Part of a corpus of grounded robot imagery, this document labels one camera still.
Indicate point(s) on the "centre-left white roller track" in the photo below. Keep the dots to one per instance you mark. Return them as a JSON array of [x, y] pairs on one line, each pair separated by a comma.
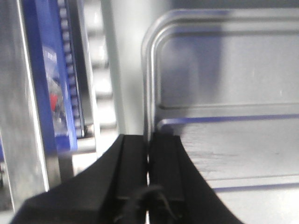
[[100, 64]]

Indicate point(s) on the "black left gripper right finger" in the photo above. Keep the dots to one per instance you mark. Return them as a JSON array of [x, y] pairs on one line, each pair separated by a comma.
[[189, 195]]

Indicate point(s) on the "clear plastic bag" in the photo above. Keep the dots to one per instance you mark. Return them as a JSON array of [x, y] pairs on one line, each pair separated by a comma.
[[55, 91]]

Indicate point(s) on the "blue bin lower left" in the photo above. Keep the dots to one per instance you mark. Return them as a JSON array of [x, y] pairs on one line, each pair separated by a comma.
[[46, 23]]

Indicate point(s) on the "lower grey roller track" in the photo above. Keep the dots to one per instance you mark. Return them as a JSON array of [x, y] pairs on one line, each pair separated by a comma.
[[71, 67]]

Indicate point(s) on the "steel front rack beam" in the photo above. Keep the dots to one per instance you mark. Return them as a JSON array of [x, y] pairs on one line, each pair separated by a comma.
[[28, 140]]

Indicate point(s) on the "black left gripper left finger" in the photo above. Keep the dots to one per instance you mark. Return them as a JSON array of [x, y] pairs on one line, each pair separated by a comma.
[[95, 195]]

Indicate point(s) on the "small silver tray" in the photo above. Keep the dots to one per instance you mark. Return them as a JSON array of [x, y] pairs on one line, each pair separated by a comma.
[[227, 82]]

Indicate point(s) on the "large grey tray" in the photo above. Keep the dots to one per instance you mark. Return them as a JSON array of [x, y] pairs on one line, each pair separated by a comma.
[[125, 23]]

